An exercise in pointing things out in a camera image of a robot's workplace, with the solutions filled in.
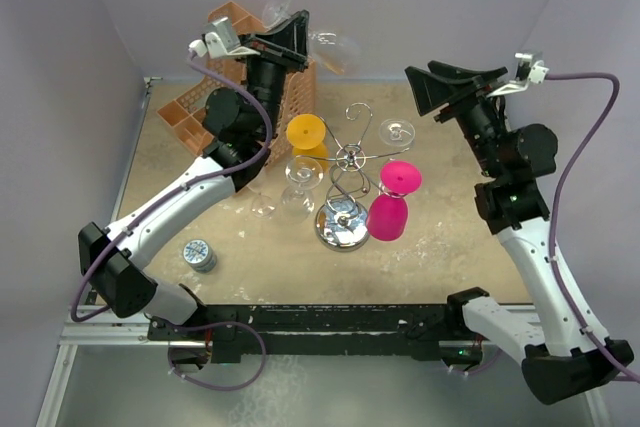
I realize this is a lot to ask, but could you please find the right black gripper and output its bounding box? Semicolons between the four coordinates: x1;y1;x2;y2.
406;60;507;177

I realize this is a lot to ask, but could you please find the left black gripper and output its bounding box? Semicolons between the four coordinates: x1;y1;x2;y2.
231;10;308;139

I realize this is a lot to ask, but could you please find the clear champagne flute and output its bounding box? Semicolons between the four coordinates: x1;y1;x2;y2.
378;118;416;155

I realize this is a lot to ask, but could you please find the yellow plastic goblet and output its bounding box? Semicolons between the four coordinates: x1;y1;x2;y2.
286;114;329;172

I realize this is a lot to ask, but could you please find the clear round wine glass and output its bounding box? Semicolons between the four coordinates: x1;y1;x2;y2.
280;156;324;221

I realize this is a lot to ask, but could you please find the pink plastic goblet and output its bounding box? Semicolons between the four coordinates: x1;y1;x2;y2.
366;160;422;242

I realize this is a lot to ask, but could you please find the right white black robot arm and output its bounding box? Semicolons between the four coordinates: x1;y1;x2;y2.
405;53;636;405

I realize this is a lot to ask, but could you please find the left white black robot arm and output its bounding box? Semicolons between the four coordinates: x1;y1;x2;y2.
78;9;310;339

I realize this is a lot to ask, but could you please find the chrome wine glass rack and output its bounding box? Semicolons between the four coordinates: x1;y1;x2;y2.
315;102;403;252

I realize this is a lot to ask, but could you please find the small round tin can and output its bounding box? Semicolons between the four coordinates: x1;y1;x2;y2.
182;239;218;274

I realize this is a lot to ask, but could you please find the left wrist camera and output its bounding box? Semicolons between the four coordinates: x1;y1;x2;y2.
188;17;259;59

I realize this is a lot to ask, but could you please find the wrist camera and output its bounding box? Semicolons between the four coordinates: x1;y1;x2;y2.
188;17;259;59
487;51;549;98

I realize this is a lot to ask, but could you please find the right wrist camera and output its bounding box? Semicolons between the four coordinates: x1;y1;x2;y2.
487;51;549;98

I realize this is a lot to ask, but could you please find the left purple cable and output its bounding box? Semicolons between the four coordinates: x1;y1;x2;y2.
69;52;276;323

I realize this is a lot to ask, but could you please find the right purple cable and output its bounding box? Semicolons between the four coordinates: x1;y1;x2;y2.
544;71;640;382

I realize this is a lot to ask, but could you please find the black base frame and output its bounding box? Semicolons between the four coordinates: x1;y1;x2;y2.
148;303;482;365

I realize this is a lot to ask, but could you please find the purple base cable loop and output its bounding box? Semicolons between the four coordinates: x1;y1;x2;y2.
167;321;267;392

